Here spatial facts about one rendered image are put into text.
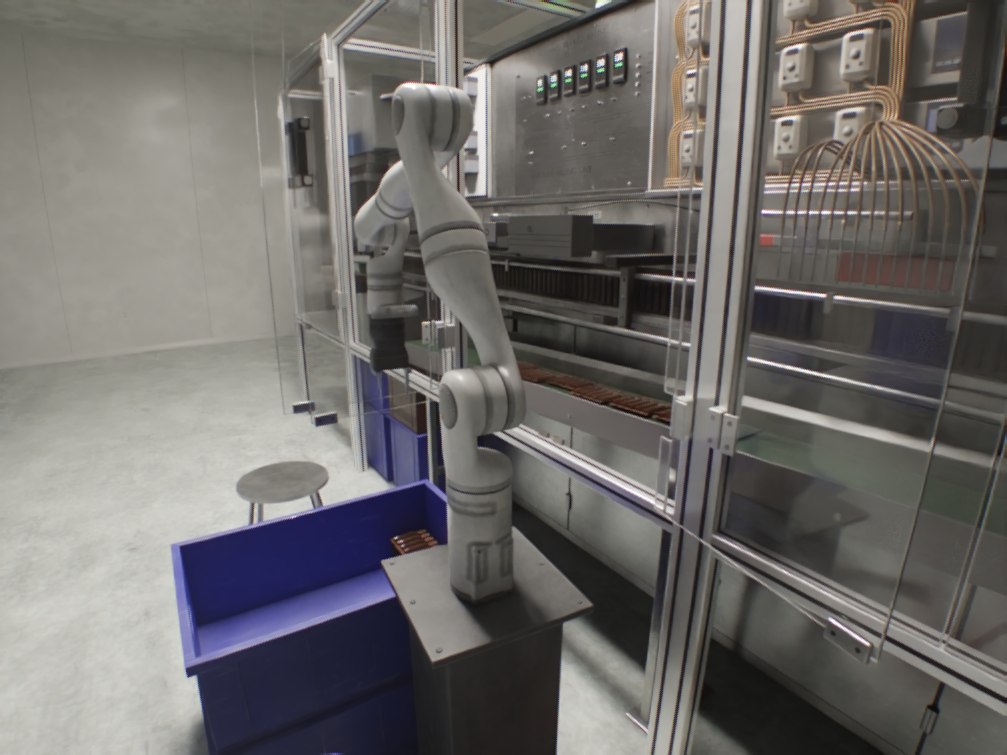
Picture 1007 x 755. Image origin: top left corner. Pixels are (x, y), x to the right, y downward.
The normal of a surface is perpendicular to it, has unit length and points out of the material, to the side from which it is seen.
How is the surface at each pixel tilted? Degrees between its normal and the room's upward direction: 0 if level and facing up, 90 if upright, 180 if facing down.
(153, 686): 0
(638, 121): 90
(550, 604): 0
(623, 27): 90
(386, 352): 87
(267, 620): 0
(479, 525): 90
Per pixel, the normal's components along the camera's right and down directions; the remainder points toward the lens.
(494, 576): 0.45, 0.24
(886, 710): -0.84, 0.15
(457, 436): -0.68, 0.25
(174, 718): 0.00, -0.96
